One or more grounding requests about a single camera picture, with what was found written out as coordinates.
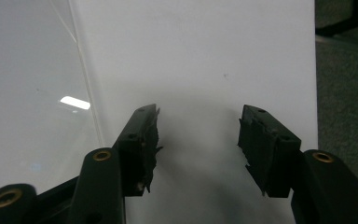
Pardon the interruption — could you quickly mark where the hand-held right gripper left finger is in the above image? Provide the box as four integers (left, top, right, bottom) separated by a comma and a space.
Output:
69, 104, 163, 224

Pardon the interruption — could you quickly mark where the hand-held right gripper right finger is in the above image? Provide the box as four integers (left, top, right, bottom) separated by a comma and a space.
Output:
237, 104, 358, 224

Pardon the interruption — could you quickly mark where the clear acrylic photo frame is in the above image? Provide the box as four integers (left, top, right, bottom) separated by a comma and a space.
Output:
0, 0, 104, 200

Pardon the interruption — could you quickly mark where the white table sheet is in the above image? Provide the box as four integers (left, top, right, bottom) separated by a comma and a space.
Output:
0, 0, 320, 224

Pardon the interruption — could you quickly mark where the black metal stand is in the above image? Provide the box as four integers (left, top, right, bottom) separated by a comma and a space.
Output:
314, 0, 358, 37

